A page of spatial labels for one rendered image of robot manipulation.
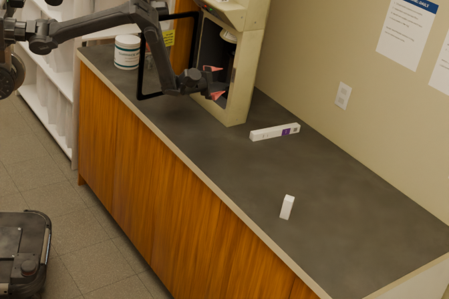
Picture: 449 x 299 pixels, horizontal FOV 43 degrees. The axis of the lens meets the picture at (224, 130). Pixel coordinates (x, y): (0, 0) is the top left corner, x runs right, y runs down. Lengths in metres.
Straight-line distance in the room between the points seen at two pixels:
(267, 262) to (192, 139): 0.67
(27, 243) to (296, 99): 1.50
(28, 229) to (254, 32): 1.50
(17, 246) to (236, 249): 1.14
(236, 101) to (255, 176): 0.41
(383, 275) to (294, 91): 1.15
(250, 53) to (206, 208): 0.69
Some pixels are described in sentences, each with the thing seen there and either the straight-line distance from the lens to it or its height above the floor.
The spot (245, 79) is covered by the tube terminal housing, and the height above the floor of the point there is 1.18.
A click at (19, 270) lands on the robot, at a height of 0.28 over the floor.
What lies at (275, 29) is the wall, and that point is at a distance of 2.92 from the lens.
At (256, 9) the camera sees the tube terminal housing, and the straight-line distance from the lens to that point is 2.42.
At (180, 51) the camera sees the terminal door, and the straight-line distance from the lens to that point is 2.66.
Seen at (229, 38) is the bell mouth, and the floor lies 1.33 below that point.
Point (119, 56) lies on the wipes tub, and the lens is 3.01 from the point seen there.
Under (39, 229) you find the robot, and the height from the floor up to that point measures 0.24.
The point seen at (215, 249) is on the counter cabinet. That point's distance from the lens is 2.44.
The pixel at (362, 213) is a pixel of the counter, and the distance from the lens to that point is 2.30.
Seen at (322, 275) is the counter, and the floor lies 0.94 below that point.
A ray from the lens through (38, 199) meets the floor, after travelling 3.63.
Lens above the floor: 2.26
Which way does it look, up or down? 30 degrees down
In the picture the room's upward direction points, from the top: 10 degrees clockwise
